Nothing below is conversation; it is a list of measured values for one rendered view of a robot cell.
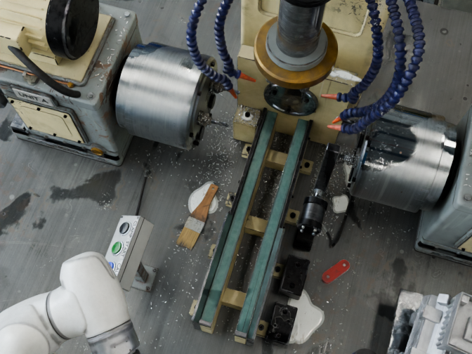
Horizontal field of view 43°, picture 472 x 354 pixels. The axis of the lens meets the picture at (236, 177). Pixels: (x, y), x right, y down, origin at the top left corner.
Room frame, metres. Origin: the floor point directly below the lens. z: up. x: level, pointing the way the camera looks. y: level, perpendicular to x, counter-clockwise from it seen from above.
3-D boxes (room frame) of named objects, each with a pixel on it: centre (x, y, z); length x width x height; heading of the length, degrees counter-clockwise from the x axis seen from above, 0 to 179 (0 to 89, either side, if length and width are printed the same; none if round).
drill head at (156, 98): (0.82, 0.22, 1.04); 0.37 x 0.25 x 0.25; 73
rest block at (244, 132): (0.81, -0.03, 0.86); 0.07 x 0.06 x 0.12; 73
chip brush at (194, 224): (0.55, 0.10, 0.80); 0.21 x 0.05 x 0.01; 155
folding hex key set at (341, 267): (0.39, -0.27, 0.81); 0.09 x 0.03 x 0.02; 125
